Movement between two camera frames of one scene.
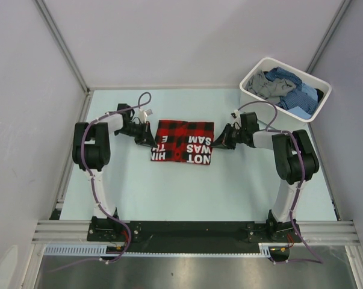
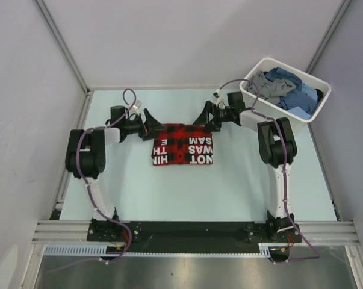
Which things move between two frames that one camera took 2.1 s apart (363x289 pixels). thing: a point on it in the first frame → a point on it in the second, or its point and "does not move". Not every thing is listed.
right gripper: [224, 140] → [204, 117]
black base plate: [194, 236] does not move
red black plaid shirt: [183, 141] does not move
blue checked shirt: [295, 98] does not move
